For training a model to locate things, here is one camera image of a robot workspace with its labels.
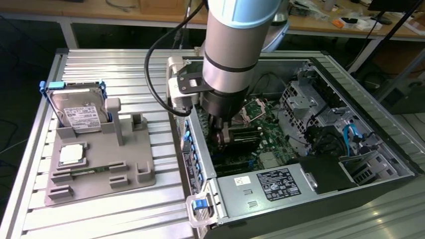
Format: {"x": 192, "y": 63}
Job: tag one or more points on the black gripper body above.
{"x": 223, "y": 104}

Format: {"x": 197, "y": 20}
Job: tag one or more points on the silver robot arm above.
{"x": 229, "y": 49}

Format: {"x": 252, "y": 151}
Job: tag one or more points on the metal socket cover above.
{"x": 256, "y": 108}

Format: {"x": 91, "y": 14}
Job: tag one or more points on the black expansion slot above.
{"x": 232, "y": 163}
{"x": 233, "y": 170}

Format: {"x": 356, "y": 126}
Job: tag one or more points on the green motherboard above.
{"x": 276, "y": 134}

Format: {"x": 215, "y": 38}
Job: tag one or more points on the silver chipset heatsink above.
{"x": 271, "y": 161}

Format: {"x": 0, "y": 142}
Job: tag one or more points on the metal disk bay cage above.
{"x": 299, "y": 102}

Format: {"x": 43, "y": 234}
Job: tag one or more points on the grey power supply unit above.
{"x": 239, "y": 199}

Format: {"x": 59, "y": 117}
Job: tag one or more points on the blue case latch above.
{"x": 199, "y": 205}

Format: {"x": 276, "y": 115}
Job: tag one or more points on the grey parts rack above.
{"x": 99, "y": 159}

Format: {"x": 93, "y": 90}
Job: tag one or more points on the silver hard disk drive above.
{"x": 79, "y": 112}

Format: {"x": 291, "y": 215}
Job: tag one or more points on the green RAM stick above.
{"x": 90, "y": 171}

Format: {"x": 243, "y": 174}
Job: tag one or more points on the silver CPU chip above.
{"x": 71, "y": 154}

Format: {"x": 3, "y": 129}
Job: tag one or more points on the orange white small box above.
{"x": 339, "y": 24}

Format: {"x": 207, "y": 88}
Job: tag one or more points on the black open PC case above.
{"x": 365, "y": 199}

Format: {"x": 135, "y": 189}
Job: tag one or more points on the blue disk caddy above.
{"x": 55, "y": 85}

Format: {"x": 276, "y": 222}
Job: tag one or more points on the black equipment box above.
{"x": 405, "y": 99}

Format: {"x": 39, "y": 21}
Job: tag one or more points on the black monitor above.
{"x": 381, "y": 5}

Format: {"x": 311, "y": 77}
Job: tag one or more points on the black slanted pole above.
{"x": 397, "y": 21}

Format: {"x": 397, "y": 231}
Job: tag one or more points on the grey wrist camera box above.
{"x": 177, "y": 99}

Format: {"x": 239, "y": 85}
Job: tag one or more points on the wooden desk white frame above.
{"x": 83, "y": 15}

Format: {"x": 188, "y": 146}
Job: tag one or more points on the wooden desk grey frame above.
{"x": 392, "y": 33}

